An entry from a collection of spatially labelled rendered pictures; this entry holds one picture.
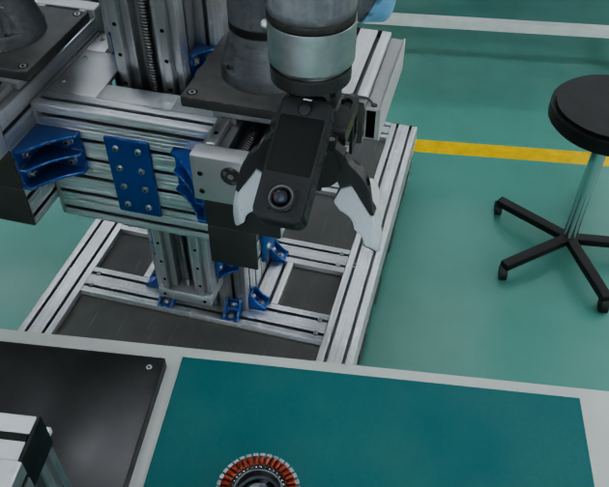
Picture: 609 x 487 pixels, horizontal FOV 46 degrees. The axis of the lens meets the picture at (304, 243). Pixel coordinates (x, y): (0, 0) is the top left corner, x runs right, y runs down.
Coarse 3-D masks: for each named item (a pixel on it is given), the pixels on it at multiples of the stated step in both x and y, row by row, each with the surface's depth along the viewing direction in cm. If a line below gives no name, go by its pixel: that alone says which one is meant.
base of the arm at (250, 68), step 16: (240, 32) 111; (224, 48) 117; (240, 48) 113; (256, 48) 112; (224, 64) 118; (240, 64) 114; (256, 64) 113; (224, 80) 119; (240, 80) 115; (256, 80) 114
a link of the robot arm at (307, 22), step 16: (272, 0) 56; (288, 0) 55; (304, 0) 55; (320, 0) 55; (336, 0) 55; (352, 0) 57; (272, 16) 57; (288, 16) 56; (304, 16) 56; (320, 16) 56; (336, 16) 56; (352, 16) 58; (288, 32) 57; (304, 32) 57; (320, 32) 57
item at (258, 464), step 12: (264, 456) 98; (276, 456) 98; (228, 468) 98; (240, 468) 97; (252, 468) 97; (264, 468) 97; (276, 468) 97; (288, 468) 98; (228, 480) 96; (240, 480) 97; (252, 480) 98; (264, 480) 98; (276, 480) 97; (288, 480) 96
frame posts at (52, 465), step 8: (48, 456) 71; (56, 456) 73; (48, 464) 72; (56, 464) 73; (48, 472) 71; (56, 472) 73; (64, 472) 75; (40, 480) 71; (48, 480) 71; (56, 480) 74; (64, 480) 75
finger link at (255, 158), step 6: (264, 138) 67; (252, 150) 69; (258, 150) 67; (264, 150) 67; (246, 156) 69; (252, 156) 68; (258, 156) 68; (264, 156) 68; (246, 162) 69; (252, 162) 69; (258, 162) 69; (264, 162) 68; (246, 168) 69; (252, 168) 69; (258, 168) 69; (240, 174) 70; (246, 174) 70; (240, 180) 71; (246, 180) 70; (240, 186) 71
